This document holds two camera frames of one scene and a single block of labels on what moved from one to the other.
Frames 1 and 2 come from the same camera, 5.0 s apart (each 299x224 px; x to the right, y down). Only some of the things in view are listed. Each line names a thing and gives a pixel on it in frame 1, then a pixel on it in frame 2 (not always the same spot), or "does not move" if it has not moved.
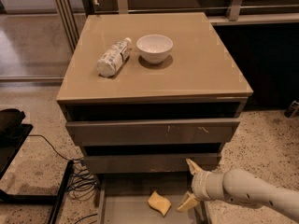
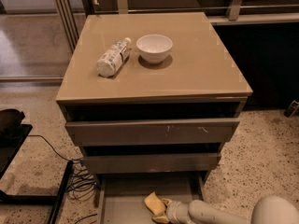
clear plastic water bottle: (114, 57) does not move
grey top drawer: (156, 132) does not move
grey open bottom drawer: (123, 199) does not move
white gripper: (198, 184) → (176, 211)
